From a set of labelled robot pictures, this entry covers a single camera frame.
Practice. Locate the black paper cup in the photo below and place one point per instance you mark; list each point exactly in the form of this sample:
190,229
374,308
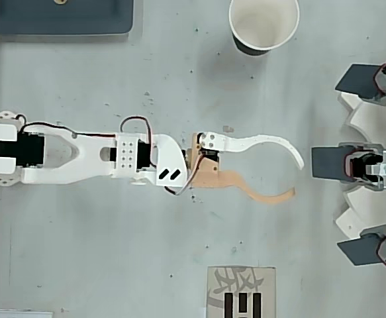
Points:
262,23

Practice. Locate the round gold sticker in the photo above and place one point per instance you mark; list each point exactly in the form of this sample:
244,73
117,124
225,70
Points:
59,1

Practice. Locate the white dispenser machine base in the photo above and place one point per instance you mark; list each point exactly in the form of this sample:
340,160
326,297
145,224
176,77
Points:
371,126

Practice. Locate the dark grey tray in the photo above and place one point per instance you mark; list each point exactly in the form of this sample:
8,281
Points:
57,20

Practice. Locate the grey paddle dispenser unit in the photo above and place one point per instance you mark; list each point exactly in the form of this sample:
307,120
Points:
328,164
358,81
359,251

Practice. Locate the white flat object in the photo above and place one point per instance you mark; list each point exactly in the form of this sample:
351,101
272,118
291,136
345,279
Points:
14,314

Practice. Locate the cardboard card with black bars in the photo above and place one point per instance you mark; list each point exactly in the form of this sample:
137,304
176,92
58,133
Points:
242,291

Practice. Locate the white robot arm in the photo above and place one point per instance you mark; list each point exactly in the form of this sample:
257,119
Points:
90,155

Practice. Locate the tan gripper with servo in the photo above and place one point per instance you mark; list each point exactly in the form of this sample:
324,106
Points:
207,173

